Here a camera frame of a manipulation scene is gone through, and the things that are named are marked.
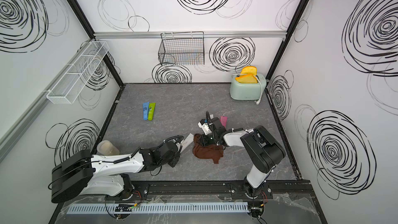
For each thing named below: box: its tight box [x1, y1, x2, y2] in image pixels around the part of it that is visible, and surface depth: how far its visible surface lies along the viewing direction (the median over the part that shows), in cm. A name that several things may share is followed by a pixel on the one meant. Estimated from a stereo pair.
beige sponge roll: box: [96, 140, 120, 157], surface depth 80 cm
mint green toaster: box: [230, 73, 267, 101], surface depth 103 cm
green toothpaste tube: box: [147, 102, 156, 121], surface depth 104 cm
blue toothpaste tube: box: [143, 101, 150, 121], surface depth 104 cm
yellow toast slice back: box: [239, 65, 258, 77], surface depth 101 cm
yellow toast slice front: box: [235, 73, 259, 84], surface depth 99 cm
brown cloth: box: [192, 133, 224, 164], surface depth 86 cm
